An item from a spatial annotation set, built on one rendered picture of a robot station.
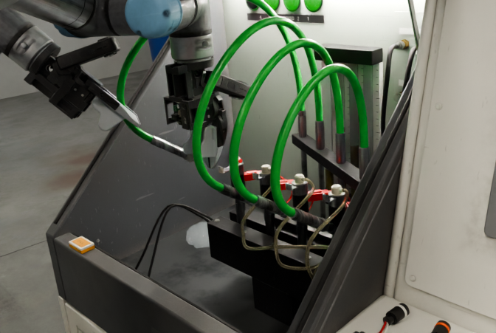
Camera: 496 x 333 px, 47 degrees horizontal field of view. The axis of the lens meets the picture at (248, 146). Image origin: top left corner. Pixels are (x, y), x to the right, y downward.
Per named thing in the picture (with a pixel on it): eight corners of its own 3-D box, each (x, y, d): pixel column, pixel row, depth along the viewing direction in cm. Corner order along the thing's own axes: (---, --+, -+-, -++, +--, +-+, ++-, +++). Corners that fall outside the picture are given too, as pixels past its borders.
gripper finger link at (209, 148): (192, 175, 105) (186, 128, 102) (215, 165, 109) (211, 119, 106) (203, 179, 103) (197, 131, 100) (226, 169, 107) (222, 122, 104)
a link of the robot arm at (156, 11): (106, 43, 87) (139, 32, 97) (172, 40, 83) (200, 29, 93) (97, -10, 84) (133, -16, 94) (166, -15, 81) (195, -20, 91)
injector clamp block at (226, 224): (213, 286, 119) (206, 221, 114) (247, 266, 125) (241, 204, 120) (346, 357, 95) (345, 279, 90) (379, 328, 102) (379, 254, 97)
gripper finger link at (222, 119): (205, 145, 106) (201, 100, 104) (212, 142, 108) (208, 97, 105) (222, 149, 103) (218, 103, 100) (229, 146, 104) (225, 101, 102)
